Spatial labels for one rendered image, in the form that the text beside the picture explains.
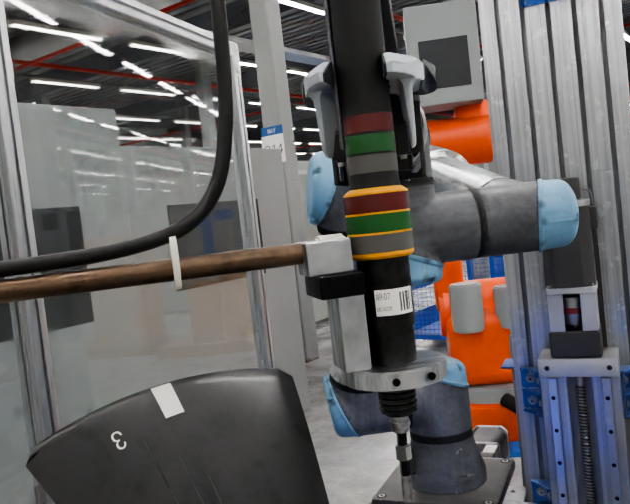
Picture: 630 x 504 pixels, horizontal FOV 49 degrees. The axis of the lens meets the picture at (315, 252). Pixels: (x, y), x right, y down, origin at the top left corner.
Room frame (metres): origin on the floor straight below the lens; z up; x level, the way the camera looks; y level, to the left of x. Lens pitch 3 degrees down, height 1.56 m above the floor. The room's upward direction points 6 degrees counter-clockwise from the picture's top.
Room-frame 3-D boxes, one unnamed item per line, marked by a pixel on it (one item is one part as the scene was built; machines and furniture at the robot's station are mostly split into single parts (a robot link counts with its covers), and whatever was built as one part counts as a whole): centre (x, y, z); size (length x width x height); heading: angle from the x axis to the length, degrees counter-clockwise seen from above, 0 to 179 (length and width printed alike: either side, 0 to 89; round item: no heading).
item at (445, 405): (1.27, -0.19, 1.20); 0.13 x 0.12 x 0.14; 93
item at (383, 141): (0.46, -0.04, 1.60); 0.03 x 0.03 x 0.01
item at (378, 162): (0.46, -0.04, 1.58); 0.03 x 0.03 x 0.01
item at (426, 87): (0.52, -0.08, 1.65); 0.09 x 0.05 x 0.02; 178
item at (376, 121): (0.46, -0.04, 1.61); 0.03 x 0.03 x 0.01
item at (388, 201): (0.46, -0.04, 1.56); 0.04 x 0.04 x 0.01
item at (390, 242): (0.46, -0.04, 1.53); 0.04 x 0.04 x 0.01
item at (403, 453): (0.46, -0.04, 1.38); 0.01 x 0.01 x 0.05
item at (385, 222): (0.46, -0.04, 1.55); 0.04 x 0.04 x 0.01
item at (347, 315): (0.46, -0.03, 1.49); 0.09 x 0.07 x 0.10; 104
